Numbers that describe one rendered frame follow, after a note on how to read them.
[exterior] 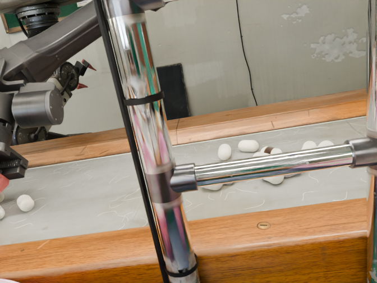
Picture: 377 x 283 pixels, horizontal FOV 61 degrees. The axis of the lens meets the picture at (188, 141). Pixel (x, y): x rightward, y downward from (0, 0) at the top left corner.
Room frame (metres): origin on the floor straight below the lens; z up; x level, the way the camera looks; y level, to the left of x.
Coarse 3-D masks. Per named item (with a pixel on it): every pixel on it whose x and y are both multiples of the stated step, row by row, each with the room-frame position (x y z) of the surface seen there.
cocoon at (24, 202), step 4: (20, 196) 0.43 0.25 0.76; (24, 196) 0.42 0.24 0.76; (28, 196) 0.43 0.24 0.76; (20, 200) 0.41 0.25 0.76; (24, 200) 0.41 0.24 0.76; (28, 200) 0.41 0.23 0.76; (32, 200) 0.42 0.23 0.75; (20, 204) 0.41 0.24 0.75; (24, 204) 0.41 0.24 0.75; (28, 204) 0.41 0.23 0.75; (32, 204) 0.41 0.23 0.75; (20, 208) 0.41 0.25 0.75; (24, 208) 0.41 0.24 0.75; (28, 208) 0.41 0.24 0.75; (32, 208) 0.41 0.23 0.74
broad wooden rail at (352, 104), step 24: (336, 96) 0.63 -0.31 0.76; (360, 96) 0.59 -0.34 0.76; (168, 120) 0.69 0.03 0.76; (192, 120) 0.65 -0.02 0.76; (216, 120) 0.62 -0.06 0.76; (240, 120) 0.59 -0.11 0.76; (264, 120) 0.58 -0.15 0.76; (288, 120) 0.57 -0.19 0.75; (312, 120) 0.56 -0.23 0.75; (336, 120) 0.55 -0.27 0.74; (24, 144) 0.72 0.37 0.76; (48, 144) 0.68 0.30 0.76; (72, 144) 0.64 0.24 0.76; (96, 144) 0.62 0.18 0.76; (120, 144) 0.61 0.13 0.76
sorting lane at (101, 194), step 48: (192, 144) 0.57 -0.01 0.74; (288, 144) 0.48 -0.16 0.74; (336, 144) 0.44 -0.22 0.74; (48, 192) 0.47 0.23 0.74; (96, 192) 0.43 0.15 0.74; (192, 192) 0.38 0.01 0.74; (240, 192) 0.35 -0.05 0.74; (288, 192) 0.33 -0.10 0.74; (336, 192) 0.31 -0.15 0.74; (0, 240) 0.35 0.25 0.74
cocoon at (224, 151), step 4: (224, 144) 0.48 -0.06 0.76; (220, 148) 0.47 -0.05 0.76; (224, 148) 0.46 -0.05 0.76; (228, 148) 0.47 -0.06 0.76; (220, 152) 0.46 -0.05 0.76; (224, 152) 0.46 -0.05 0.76; (228, 152) 0.46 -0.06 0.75; (220, 156) 0.46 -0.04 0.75; (224, 156) 0.46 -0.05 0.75; (228, 156) 0.46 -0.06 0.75
